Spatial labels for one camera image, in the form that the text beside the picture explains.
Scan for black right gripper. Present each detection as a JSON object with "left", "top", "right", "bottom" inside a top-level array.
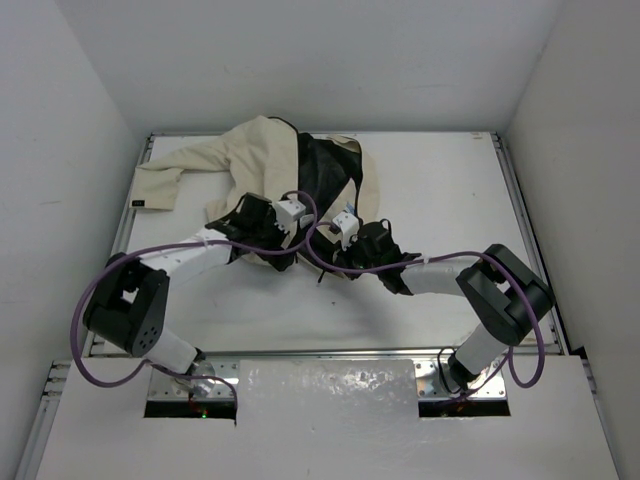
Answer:
[{"left": 336, "top": 231, "right": 384, "bottom": 281}]

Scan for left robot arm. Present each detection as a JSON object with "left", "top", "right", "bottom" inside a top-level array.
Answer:
[{"left": 82, "top": 193, "right": 305, "bottom": 375}]

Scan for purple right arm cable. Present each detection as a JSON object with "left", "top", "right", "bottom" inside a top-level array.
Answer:
[{"left": 305, "top": 222, "right": 546, "bottom": 396}]

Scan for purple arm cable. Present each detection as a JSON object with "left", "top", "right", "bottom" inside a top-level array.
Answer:
[
  {"left": 72, "top": 191, "right": 320, "bottom": 409},
  {"left": 305, "top": 222, "right": 546, "bottom": 396}
]

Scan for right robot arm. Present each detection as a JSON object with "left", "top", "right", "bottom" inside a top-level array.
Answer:
[{"left": 331, "top": 213, "right": 556, "bottom": 395}]

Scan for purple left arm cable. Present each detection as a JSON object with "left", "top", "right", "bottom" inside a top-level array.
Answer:
[{"left": 72, "top": 191, "right": 320, "bottom": 409}]

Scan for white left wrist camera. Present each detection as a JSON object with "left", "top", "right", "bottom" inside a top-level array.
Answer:
[{"left": 272, "top": 199, "right": 306, "bottom": 234}]

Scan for cream jacket with black lining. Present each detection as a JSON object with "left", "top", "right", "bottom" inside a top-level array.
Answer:
[{"left": 130, "top": 115, "right": 382, "bottom": 281}]

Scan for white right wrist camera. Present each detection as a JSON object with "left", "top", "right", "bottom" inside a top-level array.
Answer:
[{"left": 331, "top": 211, "right": 360, "bottom": 251}]

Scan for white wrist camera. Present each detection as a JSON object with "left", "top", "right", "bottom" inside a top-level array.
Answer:
[
  {"left": 272, "top": 199, "right": 306, "bottom": 234},
  {"left": 331, "top": 211, "right": 360, "bottom": 251}
]

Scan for white foreground cover panel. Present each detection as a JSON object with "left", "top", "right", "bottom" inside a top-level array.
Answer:
[{"left": 38, "top": 357, "right": 617, "bottom": 479}]

